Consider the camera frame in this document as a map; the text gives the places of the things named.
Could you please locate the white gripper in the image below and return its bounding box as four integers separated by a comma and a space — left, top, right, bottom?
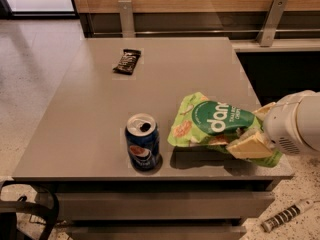
226, 90, 315, 159

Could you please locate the green rice chip bag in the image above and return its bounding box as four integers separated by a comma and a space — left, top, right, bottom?
168, 92, 282, 168

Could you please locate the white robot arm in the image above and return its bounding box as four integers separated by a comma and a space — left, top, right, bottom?
226, 90, 320, 159

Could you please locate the blue pepsi can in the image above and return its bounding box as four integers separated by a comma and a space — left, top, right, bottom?
125, 113, 160, 171

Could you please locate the upper grey drawer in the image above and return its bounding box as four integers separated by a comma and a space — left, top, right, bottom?
57, 192, 274, 220

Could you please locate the black snack bar wrapper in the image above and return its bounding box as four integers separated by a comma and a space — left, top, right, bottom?
113, 49, 141, 75

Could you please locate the right metal bracket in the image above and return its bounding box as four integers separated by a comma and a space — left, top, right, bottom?
257, 0, 288, 47

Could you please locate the metal bracket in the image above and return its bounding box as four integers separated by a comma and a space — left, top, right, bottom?
257, 0, 288, 47
118, 0, 136, 38

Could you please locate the metal rail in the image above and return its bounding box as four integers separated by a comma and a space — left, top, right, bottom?
92, 28, 320, 35

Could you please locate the left metal bracket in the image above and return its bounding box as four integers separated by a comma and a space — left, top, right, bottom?
118, 0, 136, 38

